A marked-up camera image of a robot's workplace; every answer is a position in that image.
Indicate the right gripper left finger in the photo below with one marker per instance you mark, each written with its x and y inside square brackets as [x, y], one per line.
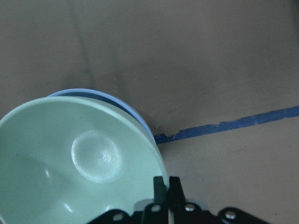
[155, 210]

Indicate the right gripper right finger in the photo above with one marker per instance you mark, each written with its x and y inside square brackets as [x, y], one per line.
[184, 212]

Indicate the green bowl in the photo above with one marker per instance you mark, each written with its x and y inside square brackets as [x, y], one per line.
[67, 160]

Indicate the blue bowl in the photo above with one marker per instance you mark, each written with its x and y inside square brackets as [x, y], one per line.
[104, 97]

